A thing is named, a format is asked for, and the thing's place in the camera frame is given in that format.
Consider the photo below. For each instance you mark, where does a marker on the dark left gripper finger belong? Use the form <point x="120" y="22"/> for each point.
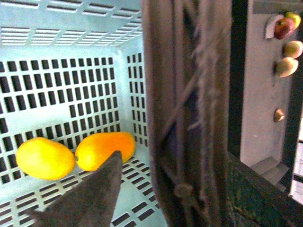
<point x="90" y="204"/>

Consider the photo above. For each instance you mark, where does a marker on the orange mango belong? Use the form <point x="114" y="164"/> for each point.
<point x="95" y="149"/>

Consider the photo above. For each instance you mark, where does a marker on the brown basket handle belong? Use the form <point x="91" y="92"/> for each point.
<point x="187" y="46"/>

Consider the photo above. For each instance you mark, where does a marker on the red green apple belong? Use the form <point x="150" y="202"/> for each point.
<point x="283" y="28"/>

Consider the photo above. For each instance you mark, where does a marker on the pale green mango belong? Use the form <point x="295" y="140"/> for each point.
<point x="286" y="67"/>

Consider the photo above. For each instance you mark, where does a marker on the yellow lemon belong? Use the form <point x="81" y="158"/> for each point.
<point x="45" y="159"/>

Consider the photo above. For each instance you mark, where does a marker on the light blue plastic basket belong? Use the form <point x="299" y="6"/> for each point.
<point x="69" y="69"/>

